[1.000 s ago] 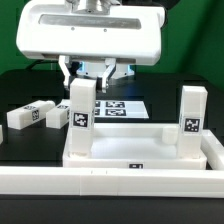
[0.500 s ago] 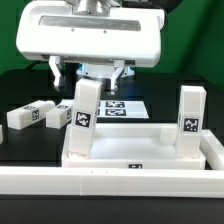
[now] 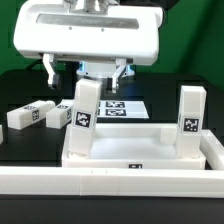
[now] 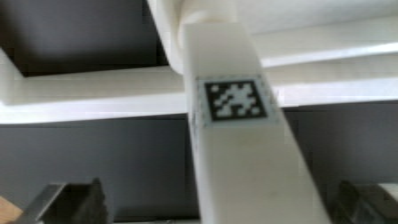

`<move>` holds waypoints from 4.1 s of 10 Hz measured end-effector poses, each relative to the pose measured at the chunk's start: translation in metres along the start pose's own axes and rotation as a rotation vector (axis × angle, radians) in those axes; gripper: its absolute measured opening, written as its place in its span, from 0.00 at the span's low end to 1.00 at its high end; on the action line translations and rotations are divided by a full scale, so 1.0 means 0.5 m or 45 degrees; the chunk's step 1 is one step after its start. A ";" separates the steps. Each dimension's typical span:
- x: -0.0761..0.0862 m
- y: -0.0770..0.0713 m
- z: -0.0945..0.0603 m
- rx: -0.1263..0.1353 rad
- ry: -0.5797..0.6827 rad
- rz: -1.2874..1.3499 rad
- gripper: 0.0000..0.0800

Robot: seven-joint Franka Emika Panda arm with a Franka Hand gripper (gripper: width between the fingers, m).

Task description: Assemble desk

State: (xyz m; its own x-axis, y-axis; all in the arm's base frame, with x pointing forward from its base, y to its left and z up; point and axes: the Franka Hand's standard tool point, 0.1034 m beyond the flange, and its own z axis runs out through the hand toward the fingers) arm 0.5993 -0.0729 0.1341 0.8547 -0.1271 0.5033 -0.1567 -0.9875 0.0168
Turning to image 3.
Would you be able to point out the white L-shaped fence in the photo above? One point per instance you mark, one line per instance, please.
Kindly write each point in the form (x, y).
(131, 179)

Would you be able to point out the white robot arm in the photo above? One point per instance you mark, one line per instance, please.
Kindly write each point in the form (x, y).
(100, 31)

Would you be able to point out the white marker sheet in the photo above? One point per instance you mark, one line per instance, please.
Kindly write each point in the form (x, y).
(109, 109)

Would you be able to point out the white desk top tray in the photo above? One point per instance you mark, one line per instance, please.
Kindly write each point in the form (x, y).
(134, 146)

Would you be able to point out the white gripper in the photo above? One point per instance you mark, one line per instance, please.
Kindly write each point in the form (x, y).
(50, 28)

